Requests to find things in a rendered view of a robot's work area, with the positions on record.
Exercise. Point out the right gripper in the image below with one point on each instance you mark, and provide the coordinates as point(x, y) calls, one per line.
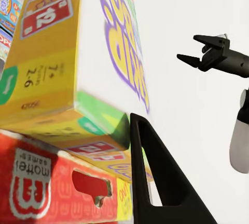
point(220, 57)

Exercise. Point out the desk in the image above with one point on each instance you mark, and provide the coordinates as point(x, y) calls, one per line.
point(132, 218)

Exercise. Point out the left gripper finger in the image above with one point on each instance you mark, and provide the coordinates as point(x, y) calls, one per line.
point(180, 202)

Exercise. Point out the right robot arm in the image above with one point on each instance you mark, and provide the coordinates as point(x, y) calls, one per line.
point(218, 55)

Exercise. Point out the board game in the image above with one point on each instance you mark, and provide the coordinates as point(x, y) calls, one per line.
point(9, 14)
point(73, 74)
point(5, 43)

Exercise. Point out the swivel chair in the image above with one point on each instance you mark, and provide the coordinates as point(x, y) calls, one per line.
point(91, 186)

